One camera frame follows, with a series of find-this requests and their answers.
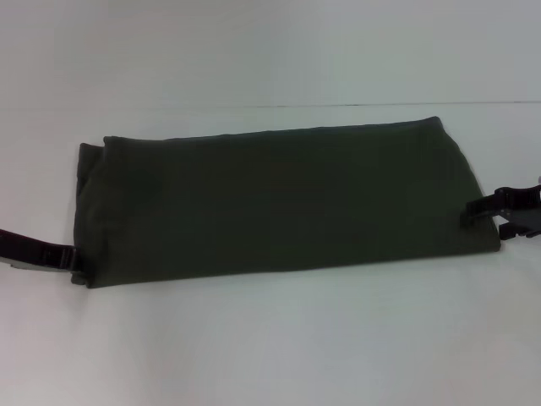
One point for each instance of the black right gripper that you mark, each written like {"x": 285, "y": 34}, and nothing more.
{"x": 526, "y": 211}

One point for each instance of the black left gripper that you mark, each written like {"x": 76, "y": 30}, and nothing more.
{"x": 21, "y": 249}

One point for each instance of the dark green FREE! t-shirt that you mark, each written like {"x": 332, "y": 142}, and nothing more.
{"x": 279, "y": 203}

